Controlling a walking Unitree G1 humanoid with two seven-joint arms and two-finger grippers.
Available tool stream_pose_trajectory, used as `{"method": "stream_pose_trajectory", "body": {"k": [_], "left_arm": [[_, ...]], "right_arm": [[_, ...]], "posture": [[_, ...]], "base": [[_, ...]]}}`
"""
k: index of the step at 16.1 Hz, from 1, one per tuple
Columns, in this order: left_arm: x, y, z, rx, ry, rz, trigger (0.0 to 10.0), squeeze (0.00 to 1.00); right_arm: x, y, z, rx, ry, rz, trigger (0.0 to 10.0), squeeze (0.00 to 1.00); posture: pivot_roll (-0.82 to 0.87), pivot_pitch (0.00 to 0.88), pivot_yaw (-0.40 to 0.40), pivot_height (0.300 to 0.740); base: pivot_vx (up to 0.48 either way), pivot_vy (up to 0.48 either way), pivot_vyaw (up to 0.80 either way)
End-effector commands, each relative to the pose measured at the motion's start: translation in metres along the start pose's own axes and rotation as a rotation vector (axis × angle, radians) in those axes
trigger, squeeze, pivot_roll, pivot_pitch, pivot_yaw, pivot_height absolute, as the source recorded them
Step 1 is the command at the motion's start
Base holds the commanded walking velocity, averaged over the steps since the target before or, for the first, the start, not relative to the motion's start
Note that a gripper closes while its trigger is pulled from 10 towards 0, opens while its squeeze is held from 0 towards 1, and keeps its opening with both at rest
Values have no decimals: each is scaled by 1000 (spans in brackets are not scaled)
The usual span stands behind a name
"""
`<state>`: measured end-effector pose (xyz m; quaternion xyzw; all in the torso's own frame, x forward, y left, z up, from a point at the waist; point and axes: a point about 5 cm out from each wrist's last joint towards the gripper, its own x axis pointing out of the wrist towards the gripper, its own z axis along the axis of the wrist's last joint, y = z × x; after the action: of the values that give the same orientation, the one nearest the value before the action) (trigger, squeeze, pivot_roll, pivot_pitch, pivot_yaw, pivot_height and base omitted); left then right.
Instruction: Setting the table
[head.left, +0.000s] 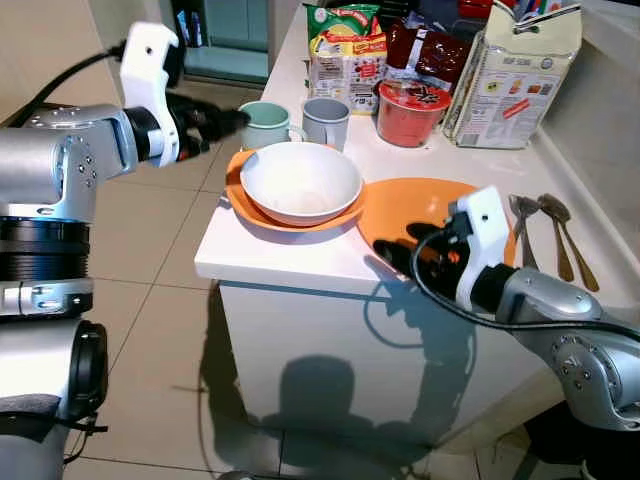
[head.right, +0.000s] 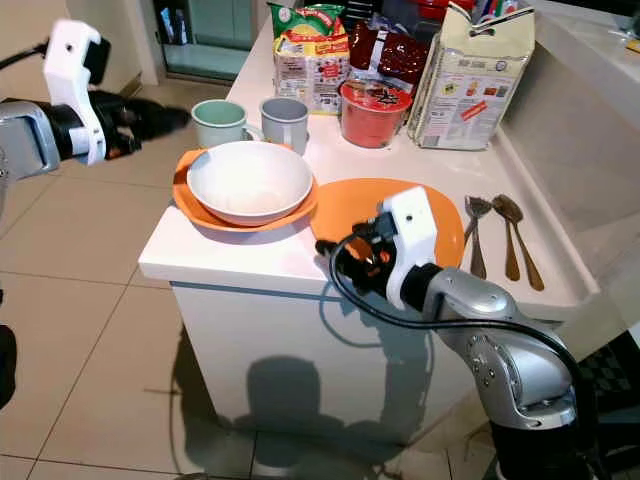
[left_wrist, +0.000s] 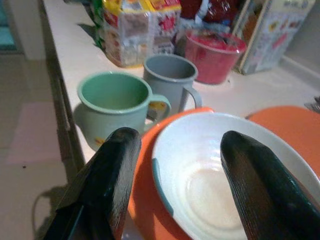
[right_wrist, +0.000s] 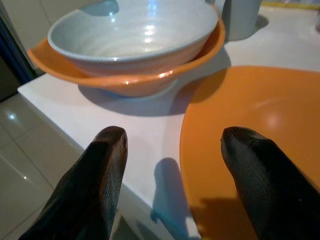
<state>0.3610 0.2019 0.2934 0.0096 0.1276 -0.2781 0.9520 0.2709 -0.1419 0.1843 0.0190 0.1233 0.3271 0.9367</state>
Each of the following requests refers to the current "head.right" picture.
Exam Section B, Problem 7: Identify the pale green mug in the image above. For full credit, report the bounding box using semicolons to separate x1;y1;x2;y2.
190;99;264;150

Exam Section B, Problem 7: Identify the orange plate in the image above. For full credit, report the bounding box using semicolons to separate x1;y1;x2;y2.
171;147;318;234
307;177;467;271

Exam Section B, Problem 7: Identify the teal glass door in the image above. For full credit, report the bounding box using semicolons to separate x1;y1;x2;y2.
153;0;233;83

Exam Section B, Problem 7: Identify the white bowl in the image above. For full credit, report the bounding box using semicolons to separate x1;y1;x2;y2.
186;140;315;228

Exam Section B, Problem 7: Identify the white kitchen counter cabinet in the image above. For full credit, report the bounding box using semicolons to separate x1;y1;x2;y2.
137;0;640;448

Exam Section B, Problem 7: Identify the silver fork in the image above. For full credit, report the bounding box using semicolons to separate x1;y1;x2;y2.
462;195;492;282

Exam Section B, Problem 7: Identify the grey mug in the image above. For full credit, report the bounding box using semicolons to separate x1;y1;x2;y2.
259;96;310;157

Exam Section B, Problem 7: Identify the red instant noodle cup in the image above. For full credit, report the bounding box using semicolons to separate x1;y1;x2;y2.
337;79;414;150

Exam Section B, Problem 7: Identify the bronze spoon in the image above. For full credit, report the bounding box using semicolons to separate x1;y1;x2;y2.
492;193;546;293

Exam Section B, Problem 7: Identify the green yellow noodle multipack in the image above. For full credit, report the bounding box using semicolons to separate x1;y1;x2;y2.
267;2;352;115

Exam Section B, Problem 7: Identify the dark red snack packet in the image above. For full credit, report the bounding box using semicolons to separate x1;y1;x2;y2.
347;21;430;98

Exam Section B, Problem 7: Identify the beige paper food bag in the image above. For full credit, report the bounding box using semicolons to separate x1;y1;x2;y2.
406;4;537;153

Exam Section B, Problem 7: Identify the red container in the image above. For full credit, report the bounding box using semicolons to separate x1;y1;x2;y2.
414;0;452;22

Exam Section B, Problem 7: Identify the black checkered floor mat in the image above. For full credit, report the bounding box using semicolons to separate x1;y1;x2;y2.
573;328;640;403

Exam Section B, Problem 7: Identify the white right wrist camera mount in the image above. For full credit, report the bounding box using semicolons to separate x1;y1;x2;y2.
378;186;438;303

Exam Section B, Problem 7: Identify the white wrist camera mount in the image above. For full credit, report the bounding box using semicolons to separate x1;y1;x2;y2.
44;18;112;167
378;186;438;303

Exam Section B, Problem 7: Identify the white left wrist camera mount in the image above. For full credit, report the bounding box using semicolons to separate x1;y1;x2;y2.
44;18;112;167

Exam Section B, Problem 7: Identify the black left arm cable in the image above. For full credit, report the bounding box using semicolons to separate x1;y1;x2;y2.
0;42;53;73

